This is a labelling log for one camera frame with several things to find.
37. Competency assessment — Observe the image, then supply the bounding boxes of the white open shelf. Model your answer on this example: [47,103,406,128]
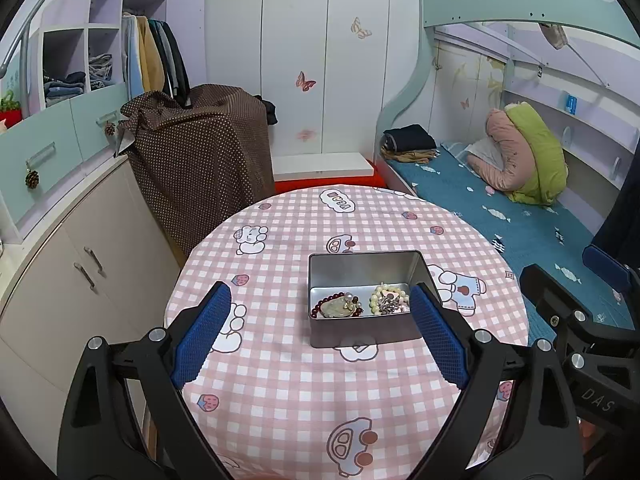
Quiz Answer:
[27,0,171,111]

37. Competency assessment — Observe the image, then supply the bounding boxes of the light blue drawer unit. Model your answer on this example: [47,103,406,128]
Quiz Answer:
[0,82,131,246]

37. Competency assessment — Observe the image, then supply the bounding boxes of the folded grey clothes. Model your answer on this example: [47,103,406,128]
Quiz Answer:
[89,52,113,91]

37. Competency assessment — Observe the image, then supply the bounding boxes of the brown hanging cloth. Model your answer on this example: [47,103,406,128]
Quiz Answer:
[537,22,570,51]

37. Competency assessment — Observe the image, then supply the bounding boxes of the light blue hanging garment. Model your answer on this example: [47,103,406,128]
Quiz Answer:
[122,14,141,101]

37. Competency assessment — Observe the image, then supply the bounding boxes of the white step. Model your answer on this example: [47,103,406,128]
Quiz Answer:
[272,152,376,181]

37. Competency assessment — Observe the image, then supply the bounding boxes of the grey metal tin box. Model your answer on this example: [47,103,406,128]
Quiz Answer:
[307,250,441,350]

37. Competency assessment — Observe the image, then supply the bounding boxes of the grey handrail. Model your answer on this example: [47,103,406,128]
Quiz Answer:
[0,0,81,76]

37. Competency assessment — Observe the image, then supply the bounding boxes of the green quilt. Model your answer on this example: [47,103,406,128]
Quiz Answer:
[504,102,570,206]

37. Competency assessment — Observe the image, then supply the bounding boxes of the teal printed bedsheet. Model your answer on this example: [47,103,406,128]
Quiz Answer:
[387,140,631,331]

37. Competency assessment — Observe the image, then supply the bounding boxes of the folded jeans stack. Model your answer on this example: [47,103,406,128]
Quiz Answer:
[44,71,86,107]

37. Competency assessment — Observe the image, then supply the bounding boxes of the tan folded clothes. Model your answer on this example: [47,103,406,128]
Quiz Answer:
[382,147,441,165]

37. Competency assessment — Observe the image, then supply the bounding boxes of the white pillow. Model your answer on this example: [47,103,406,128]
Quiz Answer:
[465,137,501,171]

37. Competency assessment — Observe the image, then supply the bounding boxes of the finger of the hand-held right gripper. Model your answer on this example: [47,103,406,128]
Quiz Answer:
[582,245,640,311]
[520,264,601,341]

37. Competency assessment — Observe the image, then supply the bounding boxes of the dark cloth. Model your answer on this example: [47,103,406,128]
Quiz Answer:
[592,145,640,266]

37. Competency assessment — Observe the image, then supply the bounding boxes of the brown dotted cloth cover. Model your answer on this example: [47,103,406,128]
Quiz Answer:
[120,82,276,261]

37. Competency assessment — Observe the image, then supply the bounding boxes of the beige cabinet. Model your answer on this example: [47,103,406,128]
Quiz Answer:
[0,155,186,426]

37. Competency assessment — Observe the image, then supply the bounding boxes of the red and green decoration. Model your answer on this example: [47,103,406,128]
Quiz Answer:
[0,87,23,131]

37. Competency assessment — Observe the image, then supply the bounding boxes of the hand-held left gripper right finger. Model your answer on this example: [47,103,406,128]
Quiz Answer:
[410,282,586,480]

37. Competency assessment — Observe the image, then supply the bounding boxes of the pink quilt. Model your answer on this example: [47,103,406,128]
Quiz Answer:
[465,107,538,193]

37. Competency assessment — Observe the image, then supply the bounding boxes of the red bead bracelet jade pendant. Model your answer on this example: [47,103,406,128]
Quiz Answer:
[312,292,366,320]

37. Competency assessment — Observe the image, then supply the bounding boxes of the pink checked tablecloth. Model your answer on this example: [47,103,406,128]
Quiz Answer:
[165,186,531,480]

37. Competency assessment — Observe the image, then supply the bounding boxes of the dark hanging garments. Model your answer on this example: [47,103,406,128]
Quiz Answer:
[150,19,191,106]

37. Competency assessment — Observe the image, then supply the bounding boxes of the yellow hanging garment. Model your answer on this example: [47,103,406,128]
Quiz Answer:
[136,16,166,96]

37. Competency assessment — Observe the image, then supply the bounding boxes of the dark folded clothes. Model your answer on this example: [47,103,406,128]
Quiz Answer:
[382,124,437,152]

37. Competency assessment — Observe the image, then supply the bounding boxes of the cream bead bracelet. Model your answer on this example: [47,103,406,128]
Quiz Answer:
[369,282,412,317]

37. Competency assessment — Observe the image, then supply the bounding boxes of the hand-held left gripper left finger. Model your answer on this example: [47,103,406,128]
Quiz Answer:
[59,281,233,480]

